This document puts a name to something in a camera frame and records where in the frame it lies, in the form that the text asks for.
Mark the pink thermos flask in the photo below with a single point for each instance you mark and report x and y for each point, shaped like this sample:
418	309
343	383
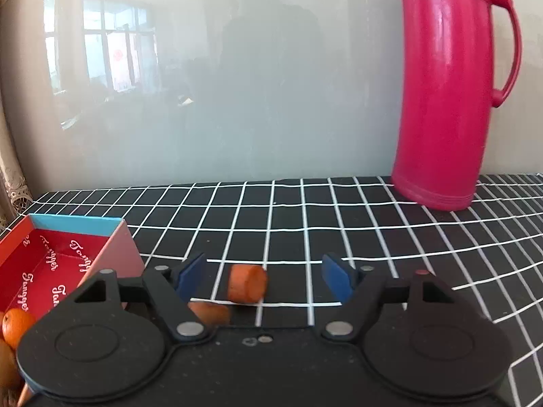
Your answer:
448	94

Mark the black white grid tablecloth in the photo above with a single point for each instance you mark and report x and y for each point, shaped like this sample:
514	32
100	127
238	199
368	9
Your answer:
490	253

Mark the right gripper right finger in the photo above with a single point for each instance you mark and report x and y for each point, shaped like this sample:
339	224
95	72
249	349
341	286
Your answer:
360	294

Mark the orange mandarin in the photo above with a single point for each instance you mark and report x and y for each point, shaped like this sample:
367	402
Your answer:
16	322

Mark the dark brown passion fruit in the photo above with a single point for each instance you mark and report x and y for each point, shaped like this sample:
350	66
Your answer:
8	397

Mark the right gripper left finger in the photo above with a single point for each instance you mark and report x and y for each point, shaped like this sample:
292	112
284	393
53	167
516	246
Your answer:
170	291

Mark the red cardboard tray box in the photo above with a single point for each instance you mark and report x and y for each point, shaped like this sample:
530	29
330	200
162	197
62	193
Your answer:
75	275

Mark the beige lace curtain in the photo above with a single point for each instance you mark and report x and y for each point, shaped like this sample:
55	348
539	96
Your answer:
15	193

